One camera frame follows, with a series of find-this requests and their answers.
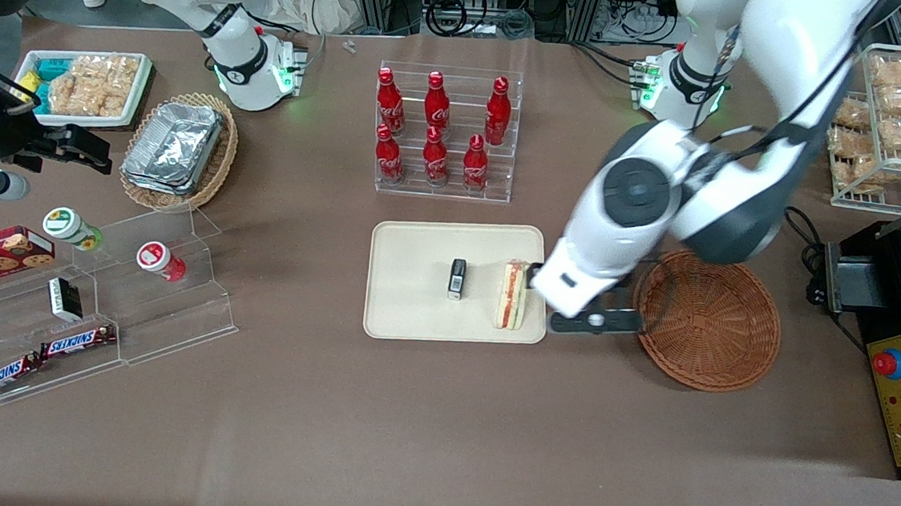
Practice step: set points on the white snack bin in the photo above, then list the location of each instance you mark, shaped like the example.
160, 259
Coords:
138, 88

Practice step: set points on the stack of foil trays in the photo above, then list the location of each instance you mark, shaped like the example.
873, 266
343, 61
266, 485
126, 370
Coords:
174, 143

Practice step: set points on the oval wicker basket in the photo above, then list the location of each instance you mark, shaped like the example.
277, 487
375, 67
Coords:
216, 162

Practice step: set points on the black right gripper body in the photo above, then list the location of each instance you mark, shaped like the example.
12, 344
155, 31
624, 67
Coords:
16, 136

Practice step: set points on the red emergency stop button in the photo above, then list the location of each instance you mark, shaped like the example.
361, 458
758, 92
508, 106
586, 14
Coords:
888, 364

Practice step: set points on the snickers bar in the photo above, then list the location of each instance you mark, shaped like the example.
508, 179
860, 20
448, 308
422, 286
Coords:
5, 377
78, 342

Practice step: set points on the rice cracker bag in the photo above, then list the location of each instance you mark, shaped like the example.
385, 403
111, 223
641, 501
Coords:
81, 99
107, 73

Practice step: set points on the green lid cup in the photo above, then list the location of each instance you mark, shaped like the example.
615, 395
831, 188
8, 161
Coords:
67, 224

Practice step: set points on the red cola bottle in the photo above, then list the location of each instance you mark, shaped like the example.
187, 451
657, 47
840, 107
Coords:
389, 160
437, 103
497, 116
435, 163
390, 103
475, 170

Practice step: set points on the beige plastic tray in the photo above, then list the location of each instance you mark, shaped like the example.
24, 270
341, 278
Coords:
416, 282

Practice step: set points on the grey metal appliance bracket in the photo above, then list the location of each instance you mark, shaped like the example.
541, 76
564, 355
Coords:
851, 276

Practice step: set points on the black cooking appliance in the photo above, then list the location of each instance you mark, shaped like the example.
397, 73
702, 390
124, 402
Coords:
899, 272

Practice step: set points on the red lid cup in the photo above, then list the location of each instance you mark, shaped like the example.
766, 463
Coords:
156, 258

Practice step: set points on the clear acrylic bottle rack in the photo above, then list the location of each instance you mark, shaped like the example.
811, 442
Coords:
448, 184

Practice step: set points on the round brown wicker basket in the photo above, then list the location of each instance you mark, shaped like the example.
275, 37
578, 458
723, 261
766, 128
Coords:
710, 330

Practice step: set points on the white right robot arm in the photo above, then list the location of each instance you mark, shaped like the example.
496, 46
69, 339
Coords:
232, 59

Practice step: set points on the small black box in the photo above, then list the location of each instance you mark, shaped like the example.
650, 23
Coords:
457, 279
65, 299

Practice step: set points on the triangle sandwich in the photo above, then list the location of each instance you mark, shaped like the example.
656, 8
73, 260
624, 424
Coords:
513, 298

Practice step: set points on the teal snack packet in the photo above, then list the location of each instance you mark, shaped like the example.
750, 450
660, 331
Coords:
52, 67

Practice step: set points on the clear acrylic stepped display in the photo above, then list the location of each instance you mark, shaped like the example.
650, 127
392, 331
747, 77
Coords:
180, 312

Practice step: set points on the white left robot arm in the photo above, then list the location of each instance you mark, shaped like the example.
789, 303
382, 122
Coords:
781, 38

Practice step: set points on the yellow snack packet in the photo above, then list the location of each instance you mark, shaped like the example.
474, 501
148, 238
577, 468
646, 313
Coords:
27, 80

